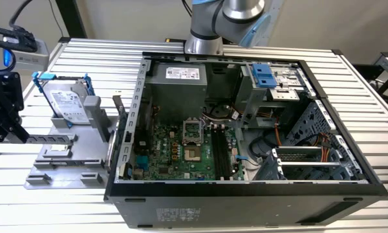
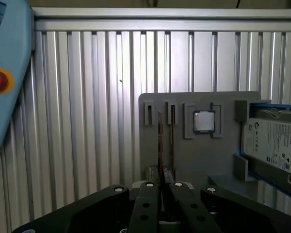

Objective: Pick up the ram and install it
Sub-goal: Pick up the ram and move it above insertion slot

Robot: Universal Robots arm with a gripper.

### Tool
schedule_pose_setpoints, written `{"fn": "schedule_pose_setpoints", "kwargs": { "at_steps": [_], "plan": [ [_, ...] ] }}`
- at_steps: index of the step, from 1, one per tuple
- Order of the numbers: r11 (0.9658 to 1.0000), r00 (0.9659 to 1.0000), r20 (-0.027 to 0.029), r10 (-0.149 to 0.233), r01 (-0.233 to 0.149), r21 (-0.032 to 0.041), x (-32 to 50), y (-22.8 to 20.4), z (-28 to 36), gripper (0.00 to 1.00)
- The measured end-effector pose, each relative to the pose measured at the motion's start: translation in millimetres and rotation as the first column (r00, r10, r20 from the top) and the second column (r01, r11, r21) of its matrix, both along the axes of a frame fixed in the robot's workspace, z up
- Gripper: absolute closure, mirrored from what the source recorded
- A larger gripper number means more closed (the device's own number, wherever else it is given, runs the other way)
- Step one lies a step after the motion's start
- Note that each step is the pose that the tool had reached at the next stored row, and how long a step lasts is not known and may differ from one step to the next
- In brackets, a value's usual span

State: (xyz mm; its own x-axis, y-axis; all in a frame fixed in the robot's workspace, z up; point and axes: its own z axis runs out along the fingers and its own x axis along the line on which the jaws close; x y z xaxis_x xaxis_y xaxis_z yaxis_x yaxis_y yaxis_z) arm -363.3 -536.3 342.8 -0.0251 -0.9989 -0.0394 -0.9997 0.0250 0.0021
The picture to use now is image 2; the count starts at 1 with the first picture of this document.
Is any grey parts rack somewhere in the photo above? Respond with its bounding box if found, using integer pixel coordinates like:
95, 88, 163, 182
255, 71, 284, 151
138, 91, 272, 186

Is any silver CPU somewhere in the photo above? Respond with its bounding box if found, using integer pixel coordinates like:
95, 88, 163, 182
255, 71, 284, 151
193, 110, 216, 134

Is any pale blue teach pendant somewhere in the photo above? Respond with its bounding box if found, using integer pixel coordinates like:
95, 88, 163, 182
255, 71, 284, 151
0, 0, 36, 164

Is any green RAM stick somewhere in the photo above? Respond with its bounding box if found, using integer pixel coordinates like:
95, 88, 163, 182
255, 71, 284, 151
156, 110, 164, 220

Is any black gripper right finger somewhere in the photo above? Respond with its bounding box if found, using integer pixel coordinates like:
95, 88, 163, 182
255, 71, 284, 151
162, 169, 291, 233

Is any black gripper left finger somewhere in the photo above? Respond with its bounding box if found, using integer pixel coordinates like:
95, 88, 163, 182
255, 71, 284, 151
12, 169, 162, 233

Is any silver hard disk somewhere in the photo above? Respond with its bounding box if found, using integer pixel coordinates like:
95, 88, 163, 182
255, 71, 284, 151
240, 109, 291, 192

